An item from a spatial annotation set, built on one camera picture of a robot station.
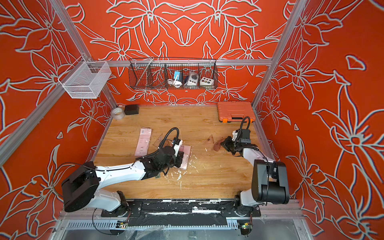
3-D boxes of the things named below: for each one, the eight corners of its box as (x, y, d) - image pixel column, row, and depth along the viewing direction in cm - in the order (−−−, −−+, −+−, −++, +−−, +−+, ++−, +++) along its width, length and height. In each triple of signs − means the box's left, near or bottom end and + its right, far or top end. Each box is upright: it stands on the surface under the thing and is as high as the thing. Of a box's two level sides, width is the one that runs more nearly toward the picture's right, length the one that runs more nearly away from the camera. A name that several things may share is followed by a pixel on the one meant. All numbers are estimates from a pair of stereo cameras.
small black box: (123, 114, 115) (122, 112, 113) (126, 106, 120) (125, 104, 118) (137, 114, 115) (136, 112, 113) (140, 106, 120) (139, 104, 118)
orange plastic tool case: (219, 122, 110) (220, 118, 106) (216, 106, 122) (217, 101, 118) (254, 122, 110) (257, 118, 106) (248, 105, 122) (250, 101, 118)
